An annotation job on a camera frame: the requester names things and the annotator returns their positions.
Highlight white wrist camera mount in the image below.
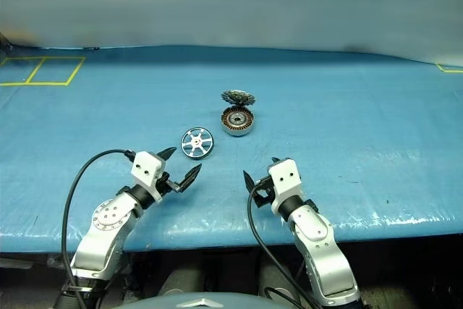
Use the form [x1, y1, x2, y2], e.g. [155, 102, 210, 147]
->
[129, 151, 164, 203]
[266, 158, 303, 213]

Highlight yellow tape corner mark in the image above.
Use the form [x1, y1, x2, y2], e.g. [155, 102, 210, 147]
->
[435, 63, 463, 75]

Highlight blue plastic table cover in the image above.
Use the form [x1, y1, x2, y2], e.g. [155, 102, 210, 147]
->
[0, 43, 463, 254]

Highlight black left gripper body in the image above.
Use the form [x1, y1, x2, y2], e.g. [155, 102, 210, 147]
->
[156, 171, 182, 195]

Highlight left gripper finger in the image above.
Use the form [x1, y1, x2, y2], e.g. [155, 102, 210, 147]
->
[176, 163, 203, 193]
[157, 147, 178, 161]

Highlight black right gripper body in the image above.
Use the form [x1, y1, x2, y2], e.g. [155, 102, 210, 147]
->
[250, 175, 275, 208]

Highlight dark rounded shape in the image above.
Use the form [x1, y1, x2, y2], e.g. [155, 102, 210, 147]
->
[258, 261, 302, 303]
[158, 268, 204, 300]

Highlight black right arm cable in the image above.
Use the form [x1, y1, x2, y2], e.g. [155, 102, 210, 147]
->
[247, 182, 326, 309]

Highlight toothed metal rotor disc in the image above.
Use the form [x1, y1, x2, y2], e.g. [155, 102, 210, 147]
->
[221, 88, 256, 106]

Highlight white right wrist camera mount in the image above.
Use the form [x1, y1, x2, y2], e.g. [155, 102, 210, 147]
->
[266, 158, 303, 213]

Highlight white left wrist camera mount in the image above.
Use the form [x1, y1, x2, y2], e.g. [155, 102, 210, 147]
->
[129, 151, 164, 203]

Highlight grey robot torso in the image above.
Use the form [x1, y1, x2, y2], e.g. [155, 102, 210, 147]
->
[122, 289, 278, 309]

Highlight yellow tape double square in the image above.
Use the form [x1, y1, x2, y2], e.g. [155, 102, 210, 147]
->
[0, 56, 87, 88]

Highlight silver spoked rotor cap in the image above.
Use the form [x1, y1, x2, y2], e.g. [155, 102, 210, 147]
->
[179, 127, 216, 160]

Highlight silver motor housing copper windings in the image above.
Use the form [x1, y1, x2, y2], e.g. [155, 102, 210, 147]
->
[219, 103, 256, 138]

